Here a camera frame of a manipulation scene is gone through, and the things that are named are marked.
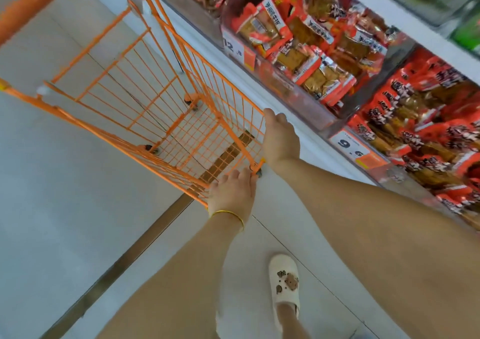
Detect gold bracelet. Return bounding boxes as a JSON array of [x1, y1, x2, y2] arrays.
[[211, 209, 247, 230]]

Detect person's right hand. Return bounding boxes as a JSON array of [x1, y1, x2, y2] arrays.
[[261, 108, 301, 173]]

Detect person's right leg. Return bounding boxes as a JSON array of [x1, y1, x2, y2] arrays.
[[276, 303, 310, 339]]

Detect orange shopping cart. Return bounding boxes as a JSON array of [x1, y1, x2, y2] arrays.
[[0, 0, 267, 209]]

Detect person's right forearm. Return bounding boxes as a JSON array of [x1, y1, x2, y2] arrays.
[[271, 155, 480, 339]]

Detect heap of red white packets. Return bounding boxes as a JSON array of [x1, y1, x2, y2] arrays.
[[231, 0, 410, 111]]

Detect person's right white sandal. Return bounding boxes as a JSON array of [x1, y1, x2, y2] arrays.
[[268, 254, 301, 332]]

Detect person's left hand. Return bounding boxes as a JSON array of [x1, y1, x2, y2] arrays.
[[208, 166, 258, 227]]

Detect person's left forearm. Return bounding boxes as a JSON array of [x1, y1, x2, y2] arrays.
[[97, 215, 245, 339]]

